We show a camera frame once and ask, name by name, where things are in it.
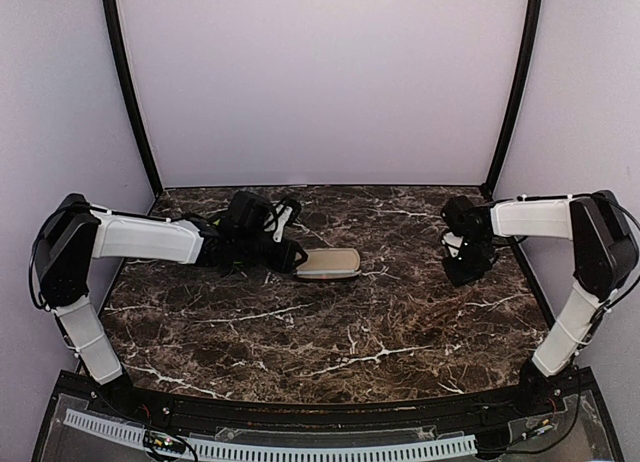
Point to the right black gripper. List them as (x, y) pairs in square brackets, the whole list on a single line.
[(459, 278)]

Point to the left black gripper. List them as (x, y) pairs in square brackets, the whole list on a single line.
[(284, 262)]

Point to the plaid sunglasses case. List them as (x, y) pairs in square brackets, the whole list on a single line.
[(330, 264)]

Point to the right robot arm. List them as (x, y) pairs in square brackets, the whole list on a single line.
[(605, 253)]

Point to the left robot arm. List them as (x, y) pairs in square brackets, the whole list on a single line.
[(249, 231)]

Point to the small circuit board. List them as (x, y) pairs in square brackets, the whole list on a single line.
[(159, 442)]

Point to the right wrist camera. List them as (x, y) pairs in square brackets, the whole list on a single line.
[(454, 245)]

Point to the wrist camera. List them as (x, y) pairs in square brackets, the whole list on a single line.
[(454, 245), (281, 215)]

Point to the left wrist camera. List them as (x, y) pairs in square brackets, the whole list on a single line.
[(281, 215)]

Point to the black front rail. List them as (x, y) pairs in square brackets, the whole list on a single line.
[(482, 411)]

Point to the white slotted cable duct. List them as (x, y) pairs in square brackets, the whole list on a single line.
[(264, 446)]

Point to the right black frame post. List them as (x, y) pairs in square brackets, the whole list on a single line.
[(521, 71)]

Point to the black frame post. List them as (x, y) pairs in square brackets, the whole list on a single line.
[(128, 91), (521, 71)]

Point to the left black frame post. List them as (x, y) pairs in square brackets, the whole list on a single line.
[(128, 91)]

